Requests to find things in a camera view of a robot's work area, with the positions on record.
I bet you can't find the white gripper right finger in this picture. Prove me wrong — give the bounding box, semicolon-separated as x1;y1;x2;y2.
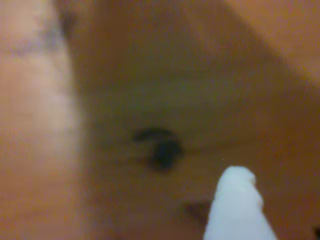
202;165;279;240

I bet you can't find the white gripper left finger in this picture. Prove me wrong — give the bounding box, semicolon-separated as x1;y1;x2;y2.
0;0;83;240

